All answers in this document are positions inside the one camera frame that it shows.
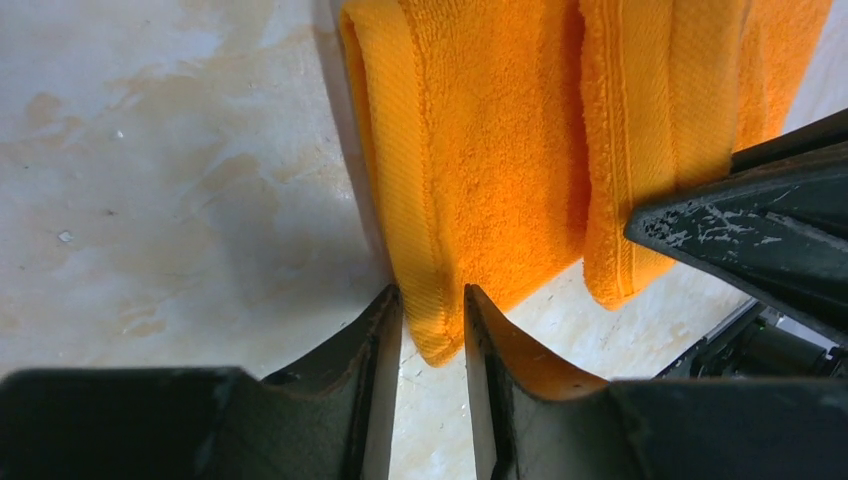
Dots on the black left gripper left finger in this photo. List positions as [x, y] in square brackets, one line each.
[327, 415]

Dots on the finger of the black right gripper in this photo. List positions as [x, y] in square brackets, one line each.
[775, 228]

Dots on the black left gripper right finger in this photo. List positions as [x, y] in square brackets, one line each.
[537, 416]

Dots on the orange towel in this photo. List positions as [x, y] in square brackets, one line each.
[506, 140]

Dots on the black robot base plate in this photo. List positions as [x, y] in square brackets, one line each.
[759, 341]

